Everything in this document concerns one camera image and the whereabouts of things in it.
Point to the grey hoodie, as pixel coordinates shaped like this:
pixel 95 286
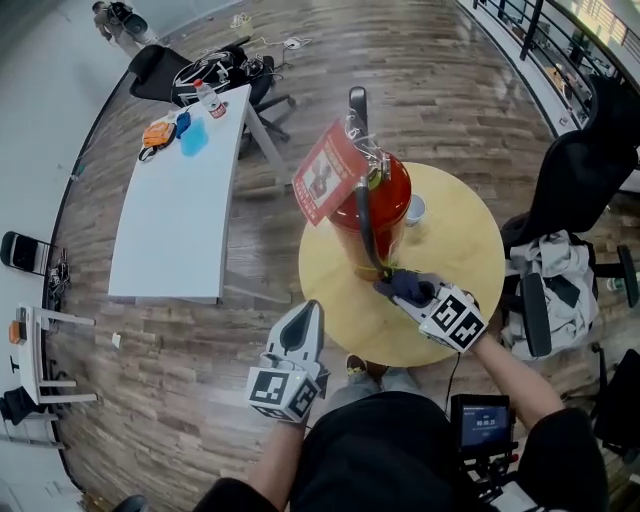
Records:
pixel 555 255

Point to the grey-blue wiping cloth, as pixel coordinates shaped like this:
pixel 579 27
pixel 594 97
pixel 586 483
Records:
pixel 405 285

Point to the light blue cloth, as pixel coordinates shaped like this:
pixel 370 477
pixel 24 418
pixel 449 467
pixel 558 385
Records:
pixel 194 137

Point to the black office chair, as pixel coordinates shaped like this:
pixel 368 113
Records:
pixel 620 400
pixel 150 70

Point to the person's left forearm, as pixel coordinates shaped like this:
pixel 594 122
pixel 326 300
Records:
pixel 275 465

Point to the black monitor screen rig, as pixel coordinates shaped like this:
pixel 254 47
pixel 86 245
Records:
pixel 482 425

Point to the person's black shirt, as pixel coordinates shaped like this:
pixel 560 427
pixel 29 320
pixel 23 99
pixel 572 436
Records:
pixel 380 460

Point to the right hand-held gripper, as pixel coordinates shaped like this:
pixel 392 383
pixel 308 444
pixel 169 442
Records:
pixel 455 320

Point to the black metal railing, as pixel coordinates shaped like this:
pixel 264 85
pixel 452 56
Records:
pixel 535 30

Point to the person's grey trousers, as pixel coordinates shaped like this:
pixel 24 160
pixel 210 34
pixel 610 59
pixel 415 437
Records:
pixel 380 385

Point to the person's right forearm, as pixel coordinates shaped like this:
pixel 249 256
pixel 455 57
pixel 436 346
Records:
pixel 515 380

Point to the small blue pouch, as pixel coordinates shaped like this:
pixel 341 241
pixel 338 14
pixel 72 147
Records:
pixel 184 124

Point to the white power strip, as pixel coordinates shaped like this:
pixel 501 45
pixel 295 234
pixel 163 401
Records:
pixel 291 43

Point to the clear red-label water bottle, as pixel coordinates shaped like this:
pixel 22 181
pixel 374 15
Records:
pixel 209 100

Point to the round yellow wooden table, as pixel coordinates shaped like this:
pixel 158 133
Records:
pixel 450 250

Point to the black high-back mesh chair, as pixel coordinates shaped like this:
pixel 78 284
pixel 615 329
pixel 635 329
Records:
pixel 575 175

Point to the person's left shoe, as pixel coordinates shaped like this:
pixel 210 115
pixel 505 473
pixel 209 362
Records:
pixel 357 366

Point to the red fire extinguisher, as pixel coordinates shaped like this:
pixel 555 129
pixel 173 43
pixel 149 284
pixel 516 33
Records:
pixel 390 200

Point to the white rectangular table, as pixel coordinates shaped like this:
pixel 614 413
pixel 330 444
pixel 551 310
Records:
pixel 170 225

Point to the white disposable cup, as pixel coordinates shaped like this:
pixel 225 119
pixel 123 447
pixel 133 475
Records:
pixel 416 210

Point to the green bottle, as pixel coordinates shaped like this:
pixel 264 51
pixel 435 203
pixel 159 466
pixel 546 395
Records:
pixel 614 284

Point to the white paper scrap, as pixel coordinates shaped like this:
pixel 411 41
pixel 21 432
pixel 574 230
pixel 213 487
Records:
pixel 116 340

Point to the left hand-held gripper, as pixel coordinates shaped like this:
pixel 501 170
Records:
pixel 280 395

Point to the orange box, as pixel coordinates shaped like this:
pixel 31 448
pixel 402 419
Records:
pixel 17 333

